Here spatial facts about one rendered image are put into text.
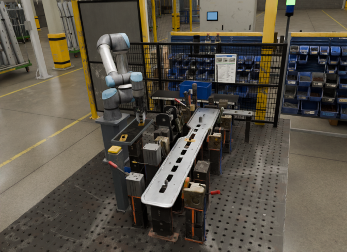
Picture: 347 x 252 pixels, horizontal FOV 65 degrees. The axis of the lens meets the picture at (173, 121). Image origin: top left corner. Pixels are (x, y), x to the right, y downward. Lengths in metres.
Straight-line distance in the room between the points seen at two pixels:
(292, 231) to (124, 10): 3.49
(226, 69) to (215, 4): 6.01
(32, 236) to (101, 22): 3.37
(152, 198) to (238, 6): 7.54
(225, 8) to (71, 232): 7.70
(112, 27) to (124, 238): 3.35
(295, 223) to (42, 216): 2.17
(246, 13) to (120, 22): 4.94
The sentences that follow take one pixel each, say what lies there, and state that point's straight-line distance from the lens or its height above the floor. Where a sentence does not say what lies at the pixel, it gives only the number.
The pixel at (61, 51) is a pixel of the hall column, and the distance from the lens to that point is 9.53.
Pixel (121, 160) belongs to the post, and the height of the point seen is 1.08.
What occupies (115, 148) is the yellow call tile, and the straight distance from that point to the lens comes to 1.67.
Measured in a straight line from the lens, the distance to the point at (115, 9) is 4.38.
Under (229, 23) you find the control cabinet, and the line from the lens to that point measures 8.67.
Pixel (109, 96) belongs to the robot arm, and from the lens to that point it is 2.15.
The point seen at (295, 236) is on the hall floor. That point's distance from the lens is 2.82.
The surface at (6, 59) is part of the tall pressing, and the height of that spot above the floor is 0.47.
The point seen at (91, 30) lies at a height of 1.55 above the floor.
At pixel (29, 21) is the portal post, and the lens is 8.59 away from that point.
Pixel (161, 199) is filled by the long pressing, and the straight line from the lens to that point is 1.49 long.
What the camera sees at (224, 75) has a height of 1.23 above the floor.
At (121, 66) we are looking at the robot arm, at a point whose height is 1.51.
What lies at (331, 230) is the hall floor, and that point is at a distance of 3.00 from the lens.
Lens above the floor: 1.97
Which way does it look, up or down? 25 degrees down
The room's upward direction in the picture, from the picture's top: 3 degrees counter-clockwise
